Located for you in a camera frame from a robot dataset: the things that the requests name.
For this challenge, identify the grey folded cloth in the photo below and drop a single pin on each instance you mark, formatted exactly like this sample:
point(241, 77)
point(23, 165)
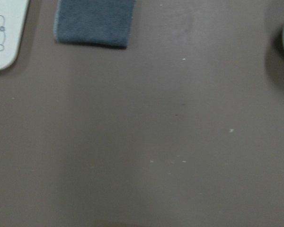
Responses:
point(99, 22)

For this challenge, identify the cream rectangular tray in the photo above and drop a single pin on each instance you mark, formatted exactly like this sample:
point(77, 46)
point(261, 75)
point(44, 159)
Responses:
point(12, 19)

